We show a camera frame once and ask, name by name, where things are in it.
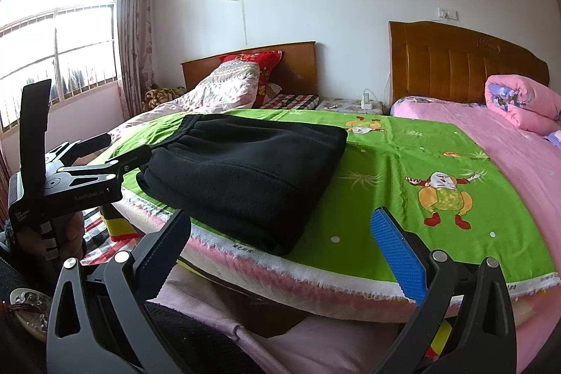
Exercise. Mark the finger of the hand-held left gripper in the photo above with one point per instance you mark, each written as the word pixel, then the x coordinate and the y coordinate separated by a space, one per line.
pixel 131 159
pixel 87 144

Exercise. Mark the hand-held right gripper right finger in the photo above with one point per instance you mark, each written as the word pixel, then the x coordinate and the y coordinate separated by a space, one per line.
pixel 396 255

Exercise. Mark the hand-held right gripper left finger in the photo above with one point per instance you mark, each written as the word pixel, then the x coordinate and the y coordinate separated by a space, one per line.
pixel 164 251

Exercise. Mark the black pants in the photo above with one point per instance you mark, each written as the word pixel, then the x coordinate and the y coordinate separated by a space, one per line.
pixel 245 177

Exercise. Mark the person's left hand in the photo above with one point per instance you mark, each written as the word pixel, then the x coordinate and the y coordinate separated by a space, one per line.
pixel 72 236

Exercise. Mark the yellow striped cloth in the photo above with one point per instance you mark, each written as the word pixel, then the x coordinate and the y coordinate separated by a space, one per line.
pixel 120 225

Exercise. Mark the tiger print blanket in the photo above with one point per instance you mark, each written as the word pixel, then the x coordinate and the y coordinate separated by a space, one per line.
pixel 160 96

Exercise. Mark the red striped blanket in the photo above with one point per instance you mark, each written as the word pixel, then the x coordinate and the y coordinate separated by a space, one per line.
pixel 93 227

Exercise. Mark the dark fleece garment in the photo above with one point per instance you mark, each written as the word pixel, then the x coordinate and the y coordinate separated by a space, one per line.
pixel 193 334

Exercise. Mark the window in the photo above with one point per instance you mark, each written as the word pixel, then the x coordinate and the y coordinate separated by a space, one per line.
pixel 65 41

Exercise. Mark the green printed cloth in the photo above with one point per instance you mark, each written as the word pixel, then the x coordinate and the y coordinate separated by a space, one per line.
pixel 394 146

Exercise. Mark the pink white floral quilt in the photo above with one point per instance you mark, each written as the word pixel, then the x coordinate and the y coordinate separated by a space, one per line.
pixel 219 89

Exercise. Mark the pink patterned curtain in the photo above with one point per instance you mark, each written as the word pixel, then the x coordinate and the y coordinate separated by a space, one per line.
pixel 136 28

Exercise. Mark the light pink cloth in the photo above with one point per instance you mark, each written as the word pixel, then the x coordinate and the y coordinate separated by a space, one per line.
pixel 307 347

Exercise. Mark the brown buckled shoe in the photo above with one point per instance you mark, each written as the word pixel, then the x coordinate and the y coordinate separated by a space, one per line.
pixel 26 304

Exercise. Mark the white charger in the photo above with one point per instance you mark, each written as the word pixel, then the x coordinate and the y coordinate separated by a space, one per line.
pixel 366 101

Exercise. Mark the nightstand with floral cover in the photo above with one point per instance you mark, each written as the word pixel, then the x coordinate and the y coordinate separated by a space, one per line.
pixel 346 104

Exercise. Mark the red floral pillow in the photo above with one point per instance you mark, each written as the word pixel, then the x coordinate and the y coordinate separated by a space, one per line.
pixel 267 71

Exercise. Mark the checkered bed sheet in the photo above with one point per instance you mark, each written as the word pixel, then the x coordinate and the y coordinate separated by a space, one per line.
pixel 293 100

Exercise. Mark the small wooden headboard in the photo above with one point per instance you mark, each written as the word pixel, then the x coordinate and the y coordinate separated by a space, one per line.
pixel 298 67

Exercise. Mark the purple pillow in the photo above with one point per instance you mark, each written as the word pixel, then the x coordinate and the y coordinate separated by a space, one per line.
pixel 555 138

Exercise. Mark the large wooden headboard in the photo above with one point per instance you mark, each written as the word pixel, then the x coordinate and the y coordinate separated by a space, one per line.
pixel 447 63

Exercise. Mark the folded pink quilt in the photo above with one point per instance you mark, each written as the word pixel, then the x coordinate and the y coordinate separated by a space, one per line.
pixel 526 102

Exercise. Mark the white wall socket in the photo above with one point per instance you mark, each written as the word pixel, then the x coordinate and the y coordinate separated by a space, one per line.
pixel 449 14

